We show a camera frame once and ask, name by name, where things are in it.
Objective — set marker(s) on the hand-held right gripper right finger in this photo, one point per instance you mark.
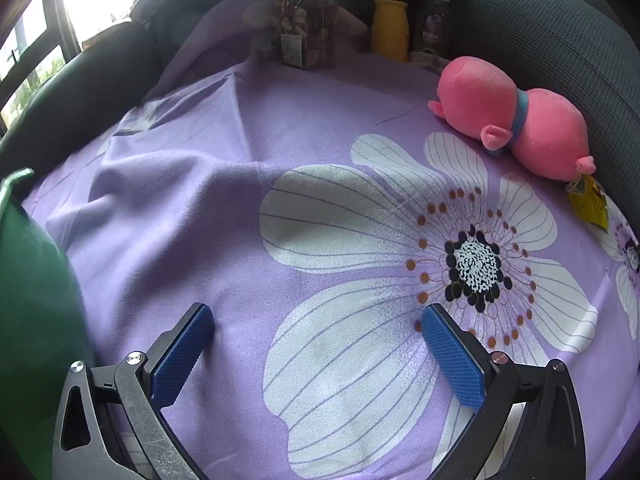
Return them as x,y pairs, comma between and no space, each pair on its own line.
455,360

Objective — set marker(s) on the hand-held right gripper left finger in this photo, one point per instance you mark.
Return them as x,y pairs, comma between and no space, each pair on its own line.
182,355

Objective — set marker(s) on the green plastic bowl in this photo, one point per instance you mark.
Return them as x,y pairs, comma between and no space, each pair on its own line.
35,285

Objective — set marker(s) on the purple floral cloth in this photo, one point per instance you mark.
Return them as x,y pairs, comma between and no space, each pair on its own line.
200,235

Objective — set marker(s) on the yellow paper tag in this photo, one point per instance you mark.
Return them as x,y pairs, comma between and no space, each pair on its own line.
590,205

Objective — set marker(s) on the pink plush pig toy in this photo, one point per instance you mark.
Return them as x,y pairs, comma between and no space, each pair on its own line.
475,95

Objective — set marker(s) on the dark grey sofa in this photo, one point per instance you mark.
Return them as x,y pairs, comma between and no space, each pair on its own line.
75,90

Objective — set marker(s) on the dark jar with lid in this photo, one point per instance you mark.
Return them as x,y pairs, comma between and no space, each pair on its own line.
430,25

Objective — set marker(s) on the dark grey armchair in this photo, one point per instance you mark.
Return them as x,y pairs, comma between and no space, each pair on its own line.
550,35

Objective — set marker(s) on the window with dark frame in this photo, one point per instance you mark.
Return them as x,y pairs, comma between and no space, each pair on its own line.
35,35

